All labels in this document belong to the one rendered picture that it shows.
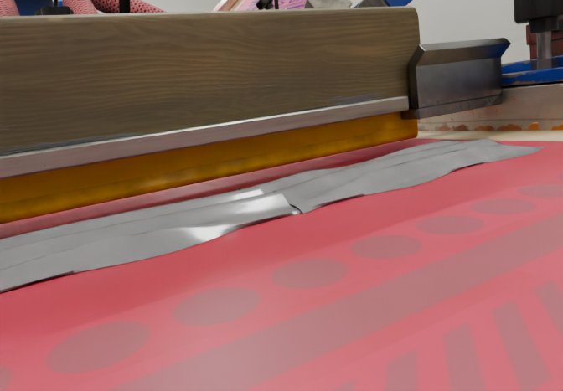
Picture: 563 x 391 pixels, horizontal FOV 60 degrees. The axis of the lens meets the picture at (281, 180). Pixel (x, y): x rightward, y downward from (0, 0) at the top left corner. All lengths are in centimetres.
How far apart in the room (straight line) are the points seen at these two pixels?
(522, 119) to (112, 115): 31
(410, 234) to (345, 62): 19
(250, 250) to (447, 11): 264
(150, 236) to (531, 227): 13
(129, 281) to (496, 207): 13
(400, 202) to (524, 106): 23
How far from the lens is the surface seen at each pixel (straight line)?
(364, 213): 20
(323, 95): 33
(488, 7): 263
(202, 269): 16
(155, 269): 17
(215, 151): 30
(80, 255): 19
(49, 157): 25
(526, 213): 19
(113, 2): 101
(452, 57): 39
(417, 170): 26
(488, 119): 45
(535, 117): 43
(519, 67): 48
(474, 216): 19
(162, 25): 28
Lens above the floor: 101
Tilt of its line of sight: 10 degrees down
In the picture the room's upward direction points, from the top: 7 degrees counter-clockwise
